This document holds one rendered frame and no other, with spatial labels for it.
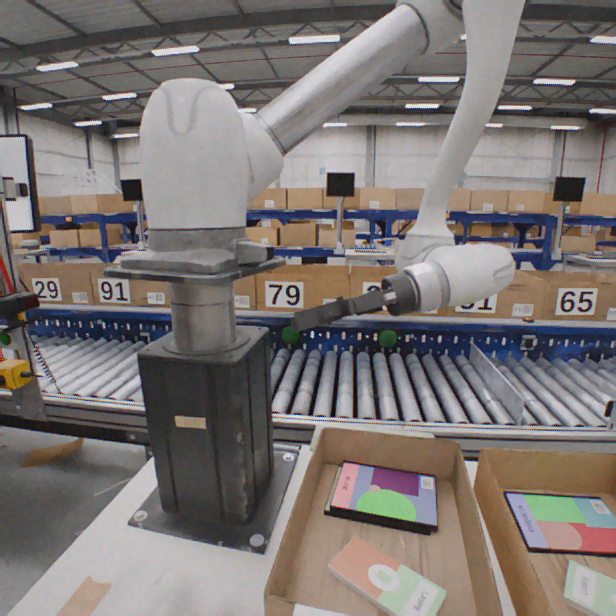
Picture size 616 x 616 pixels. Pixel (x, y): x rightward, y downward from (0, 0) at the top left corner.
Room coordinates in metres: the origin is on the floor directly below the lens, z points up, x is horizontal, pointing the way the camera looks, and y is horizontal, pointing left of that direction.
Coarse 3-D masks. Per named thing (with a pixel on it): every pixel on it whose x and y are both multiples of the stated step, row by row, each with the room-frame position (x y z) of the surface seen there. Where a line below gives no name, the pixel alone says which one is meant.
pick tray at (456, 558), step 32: (320, 448) 0.63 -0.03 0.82; (352, 448) 0.65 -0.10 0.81; (384, 448) 0.63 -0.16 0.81; (416, 448) 0.62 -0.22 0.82; (448, 448) 0.60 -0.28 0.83; (320, 480) 0.61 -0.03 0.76; (448, 480) 0.60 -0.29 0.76; (320, 512) 0.52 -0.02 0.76; (448, 512) 0.51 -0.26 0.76; (288, 544) 0.40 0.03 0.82; (320, 544) 0.45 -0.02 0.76; (384, 544) 0.45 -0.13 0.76; (416, 544) 0.45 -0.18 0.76; (448, 544) 0.44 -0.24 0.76; (480, 544) 0.38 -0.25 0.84; (288, 576) 0.39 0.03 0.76; (320, 576) 0.39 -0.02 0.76; (448, 576) 0.39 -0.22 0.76; (480, 576) 0.35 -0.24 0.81; (288, 608) 0.29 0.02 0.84; (320, 608) 0.28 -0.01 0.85; (352, 608) 0.34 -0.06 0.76; (448, 608) 0.34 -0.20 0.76; (480, 608) 0.32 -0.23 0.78
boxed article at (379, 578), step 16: (352, 544) 0.44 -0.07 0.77; (368, 544) 0.44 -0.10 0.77; (336, 560) 0.41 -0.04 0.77; (352, 560) 0.41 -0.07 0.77; (368, 560) 0.41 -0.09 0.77; (384, 560) 0.41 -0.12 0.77; (336, 576) 0.39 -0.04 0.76; (352, 576) 0.38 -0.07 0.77; (368, 576) 0.38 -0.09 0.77; (384, 576) 0.38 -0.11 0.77; (400, 576) 0.38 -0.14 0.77; (416, 576) 0.38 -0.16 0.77; (368, 592) 0.36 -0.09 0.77; (384, 592) 0.35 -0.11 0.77; (400, 592) 0.35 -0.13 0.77; (416, 592) 0.35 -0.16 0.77; (432, 592) 0.35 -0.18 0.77; (384, 608) 0.34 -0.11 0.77; (400, 608) 0.33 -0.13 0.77; (416, 608) 0.33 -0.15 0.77; (432, 608) 0.33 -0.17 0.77
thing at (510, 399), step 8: (472, 344) 1.27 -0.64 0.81; (472, 352) 1.26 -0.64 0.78; (480, 352) 1.18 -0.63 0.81; (472, 360) 1.25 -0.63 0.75; (480, 360) 1.17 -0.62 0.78; (488, 360) 1.11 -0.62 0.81; (480, 368) 1.16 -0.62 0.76; (488, 368) 1.09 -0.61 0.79; (480, 376) 1.15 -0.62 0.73; (488, 376) 1.08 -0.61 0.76; (496, 376) 1.02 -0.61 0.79; (488, 384) 1.07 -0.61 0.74; (496, 384) 1.01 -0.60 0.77; (504, 384) 0.95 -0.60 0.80; (496, 392) 1.00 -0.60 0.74; (504, 392) 0.94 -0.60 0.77; (512, 392) 0.90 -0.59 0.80; (504, 400) 0.94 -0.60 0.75; (512, 400) 0.89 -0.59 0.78; (520, 400) 0.84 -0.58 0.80; (512, 408) 0.88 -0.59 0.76; (520, 408) 0.84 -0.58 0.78; (512, 416) 0.87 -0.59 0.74; (520, 416) 0.83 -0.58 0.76
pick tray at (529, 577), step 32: (480, 480) 0.55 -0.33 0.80; (512, 480) 0.57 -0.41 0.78; (544, 480) 0.56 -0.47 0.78; (576, 480) 0.55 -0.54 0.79; (608, 480) 0.53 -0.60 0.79; (512, 544) 0.38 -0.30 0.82; (512, 576) 0.36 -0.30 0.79; (544, 576) 0.37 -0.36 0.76; (608, 576) 0.36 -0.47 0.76; (544, 608) 0.28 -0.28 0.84
